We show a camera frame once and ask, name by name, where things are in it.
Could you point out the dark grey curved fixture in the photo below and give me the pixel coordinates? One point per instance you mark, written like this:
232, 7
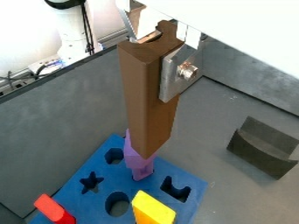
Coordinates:
264, 147

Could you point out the brown arch block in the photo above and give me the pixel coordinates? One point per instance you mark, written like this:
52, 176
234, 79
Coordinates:
148, 114

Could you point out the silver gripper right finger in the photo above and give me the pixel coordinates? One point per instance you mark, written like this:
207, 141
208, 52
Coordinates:
180, 71

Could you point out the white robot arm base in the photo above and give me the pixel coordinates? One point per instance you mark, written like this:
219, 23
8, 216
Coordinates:
79, 42

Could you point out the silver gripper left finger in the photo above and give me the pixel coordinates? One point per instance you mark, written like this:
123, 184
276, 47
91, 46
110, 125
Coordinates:
140, 20

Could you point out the yellow slotted block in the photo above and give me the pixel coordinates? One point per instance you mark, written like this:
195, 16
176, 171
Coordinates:
150, 210

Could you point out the blue shape sorter base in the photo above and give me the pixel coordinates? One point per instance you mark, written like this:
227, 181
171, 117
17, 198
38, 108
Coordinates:
103, 182

